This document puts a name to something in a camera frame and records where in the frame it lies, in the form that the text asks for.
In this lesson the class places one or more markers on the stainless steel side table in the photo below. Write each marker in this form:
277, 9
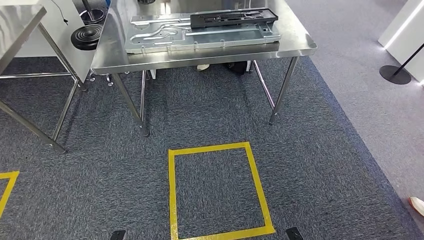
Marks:
16, 26

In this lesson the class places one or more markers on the yellow tape square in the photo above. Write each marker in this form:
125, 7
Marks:
172, 192
8, 190

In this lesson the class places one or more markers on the black round stool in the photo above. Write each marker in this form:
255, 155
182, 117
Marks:
86, 36

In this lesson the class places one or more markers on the steel pole stand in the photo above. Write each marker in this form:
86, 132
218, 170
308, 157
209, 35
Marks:
92, 16

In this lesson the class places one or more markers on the black bag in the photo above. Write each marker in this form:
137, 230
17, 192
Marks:
236, 68

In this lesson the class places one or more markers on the white cabinet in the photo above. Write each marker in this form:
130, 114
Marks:
33, 46

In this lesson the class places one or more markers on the black stanchion with round base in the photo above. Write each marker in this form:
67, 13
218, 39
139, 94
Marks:
394, 75

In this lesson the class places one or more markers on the black plastic plate part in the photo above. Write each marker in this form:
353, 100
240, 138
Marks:
198, 21

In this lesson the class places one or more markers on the stamped silver metal panel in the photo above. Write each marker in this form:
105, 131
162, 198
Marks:
215, 39

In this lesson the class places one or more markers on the stainless steel workbench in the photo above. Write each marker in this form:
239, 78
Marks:
112, 56

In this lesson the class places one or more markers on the white wall panel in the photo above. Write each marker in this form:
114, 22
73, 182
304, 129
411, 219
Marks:
405, 33

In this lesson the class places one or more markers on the person's white shoe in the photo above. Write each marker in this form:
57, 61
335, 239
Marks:
202, 67

